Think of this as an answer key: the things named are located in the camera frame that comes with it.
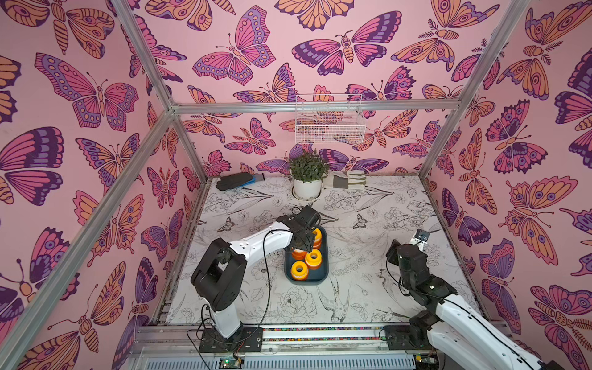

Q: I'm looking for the yellow white tape roll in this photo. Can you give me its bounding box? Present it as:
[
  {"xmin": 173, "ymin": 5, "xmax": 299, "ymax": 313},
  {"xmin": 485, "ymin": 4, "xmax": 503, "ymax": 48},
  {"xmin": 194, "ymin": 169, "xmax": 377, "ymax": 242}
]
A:
[{"xmin": 290, "ymin": 261, "xmax": 309, "ymax": 282}]

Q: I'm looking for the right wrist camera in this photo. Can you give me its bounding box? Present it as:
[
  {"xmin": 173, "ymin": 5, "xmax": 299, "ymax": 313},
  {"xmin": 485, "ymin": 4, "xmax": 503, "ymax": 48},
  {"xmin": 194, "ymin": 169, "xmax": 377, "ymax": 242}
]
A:
[{"xmin": 410, "ymin": 229, "xmax": 430, "ymax": 250}]

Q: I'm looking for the green potted plant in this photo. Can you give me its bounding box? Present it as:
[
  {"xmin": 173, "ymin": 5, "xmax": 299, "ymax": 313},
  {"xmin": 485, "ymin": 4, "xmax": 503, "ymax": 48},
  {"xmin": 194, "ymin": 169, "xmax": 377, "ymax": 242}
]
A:
[{"xmin": 289, "ymin": 151, "xmax": 329, "ymax": 183}]

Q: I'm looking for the orange tape roll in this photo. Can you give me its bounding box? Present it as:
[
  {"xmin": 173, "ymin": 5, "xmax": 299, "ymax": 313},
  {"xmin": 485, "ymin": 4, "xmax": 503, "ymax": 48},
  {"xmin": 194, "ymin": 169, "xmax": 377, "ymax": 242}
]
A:
[{"xmin": 291, "ymin": 249, "xmax": 308, "ymax": 261}]

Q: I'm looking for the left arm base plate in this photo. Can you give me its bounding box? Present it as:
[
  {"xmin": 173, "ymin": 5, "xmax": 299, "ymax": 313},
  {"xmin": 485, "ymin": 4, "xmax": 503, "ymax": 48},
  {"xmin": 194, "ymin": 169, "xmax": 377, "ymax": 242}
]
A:
[{"xmin": 199, "ymin": 327, "xmax": 264, "ymax": 353}]

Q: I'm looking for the teal storage box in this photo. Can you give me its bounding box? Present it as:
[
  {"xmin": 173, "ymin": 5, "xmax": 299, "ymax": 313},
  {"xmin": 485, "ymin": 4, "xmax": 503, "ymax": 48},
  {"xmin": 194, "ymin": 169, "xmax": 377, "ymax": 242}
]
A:
[{"xmin": 284, "ymin": 227, "xmax": 329, "ymax": 285}]

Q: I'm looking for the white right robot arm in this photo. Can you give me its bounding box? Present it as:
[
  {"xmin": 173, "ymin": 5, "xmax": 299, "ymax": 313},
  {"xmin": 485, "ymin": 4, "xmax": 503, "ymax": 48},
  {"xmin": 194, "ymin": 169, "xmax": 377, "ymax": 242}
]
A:
[{"xmin": 385, "ymin": 240, "xmax": 562, "ymax": 369}]

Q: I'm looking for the white plant pot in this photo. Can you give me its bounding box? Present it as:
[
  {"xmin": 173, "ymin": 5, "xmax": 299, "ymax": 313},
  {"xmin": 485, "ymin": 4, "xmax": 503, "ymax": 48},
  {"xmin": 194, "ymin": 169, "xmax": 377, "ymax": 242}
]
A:
[{"xmin": 293, "ymin": 180, "xmax": 322, "ymax": 200}]

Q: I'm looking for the white wire basket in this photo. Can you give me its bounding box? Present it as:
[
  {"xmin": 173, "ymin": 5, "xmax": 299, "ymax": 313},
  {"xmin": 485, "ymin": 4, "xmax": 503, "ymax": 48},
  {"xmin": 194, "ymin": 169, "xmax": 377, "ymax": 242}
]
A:
[{"xmin": 294, "ymin": 100, "xmax": 366, "ymax": 145}]

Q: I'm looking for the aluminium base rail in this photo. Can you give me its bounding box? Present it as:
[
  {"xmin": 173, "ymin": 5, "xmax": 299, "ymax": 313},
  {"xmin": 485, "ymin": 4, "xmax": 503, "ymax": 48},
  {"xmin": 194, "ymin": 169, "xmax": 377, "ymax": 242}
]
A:
[{"xmin": 124, "ymin": 323, "xmax": 465, "ymax": 369}]

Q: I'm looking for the yellow tape roll front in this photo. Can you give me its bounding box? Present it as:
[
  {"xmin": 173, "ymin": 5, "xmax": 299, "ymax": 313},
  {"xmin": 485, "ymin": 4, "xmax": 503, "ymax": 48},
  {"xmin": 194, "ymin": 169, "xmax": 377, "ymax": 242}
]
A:
[{"xmin": 305, "ymin": 249, "xmax": 323, "ymax": 271}]

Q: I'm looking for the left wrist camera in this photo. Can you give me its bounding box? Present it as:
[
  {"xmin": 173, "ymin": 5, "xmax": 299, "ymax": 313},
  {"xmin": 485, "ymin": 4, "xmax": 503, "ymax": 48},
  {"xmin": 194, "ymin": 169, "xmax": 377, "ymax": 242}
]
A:
[{"xmin": 298, "ymin": 206, "xmax": 322, "ymax": 229}]

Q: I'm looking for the yellow tape roll back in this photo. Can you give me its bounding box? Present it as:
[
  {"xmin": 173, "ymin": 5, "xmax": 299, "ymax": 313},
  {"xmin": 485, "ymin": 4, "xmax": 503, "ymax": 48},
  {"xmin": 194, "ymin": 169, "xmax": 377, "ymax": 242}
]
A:
[{"xmin": 313, "ymin": 228, "xmax": 323, "ymax": 249}]

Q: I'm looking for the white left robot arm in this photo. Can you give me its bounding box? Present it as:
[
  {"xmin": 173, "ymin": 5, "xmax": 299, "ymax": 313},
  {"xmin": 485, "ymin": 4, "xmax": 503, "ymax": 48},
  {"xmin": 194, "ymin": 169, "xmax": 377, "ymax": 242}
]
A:
[{"xmin": 191, "ymin": 210, "xmax": 321, "ymax": 339}]

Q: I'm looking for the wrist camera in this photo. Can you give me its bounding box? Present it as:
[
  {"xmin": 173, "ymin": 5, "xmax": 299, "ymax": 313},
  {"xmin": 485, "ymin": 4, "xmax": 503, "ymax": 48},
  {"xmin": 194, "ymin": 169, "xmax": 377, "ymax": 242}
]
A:
[
  {"xmin": 298, "ymin": 206, "xmax": 322, "ymax": 229},
  {"xmin": 410, "ymin": 229, "xmax": 430, "ymax": 250}
]

